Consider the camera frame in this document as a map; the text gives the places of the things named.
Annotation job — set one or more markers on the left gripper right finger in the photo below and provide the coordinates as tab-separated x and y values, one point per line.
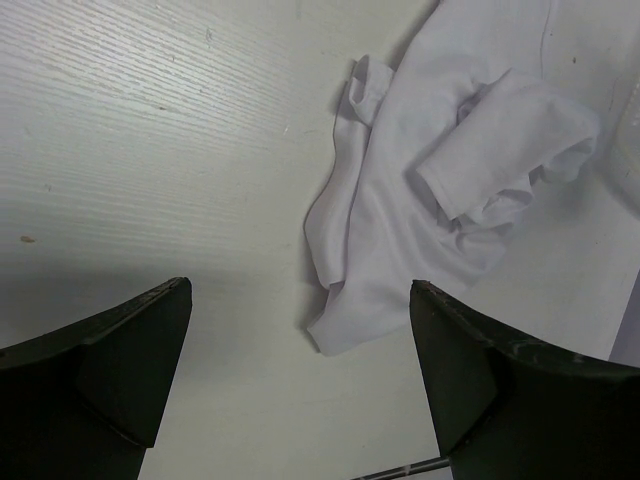
507	405

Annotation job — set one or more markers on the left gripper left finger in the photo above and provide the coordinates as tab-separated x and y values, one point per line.
86	401

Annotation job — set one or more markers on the white t shirt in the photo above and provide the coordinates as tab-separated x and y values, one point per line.
472	165

